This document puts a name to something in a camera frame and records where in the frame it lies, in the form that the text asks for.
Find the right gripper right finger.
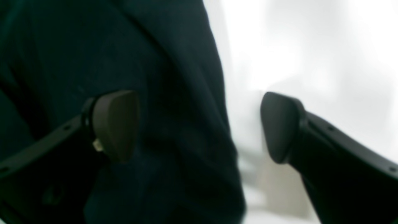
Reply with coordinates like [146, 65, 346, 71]
[260, 92, 398, 224]

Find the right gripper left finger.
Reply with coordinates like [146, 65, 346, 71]
[0, 90, 140, 224]

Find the black T-shirt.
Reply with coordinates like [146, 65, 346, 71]
[1, 0, 246, 224]

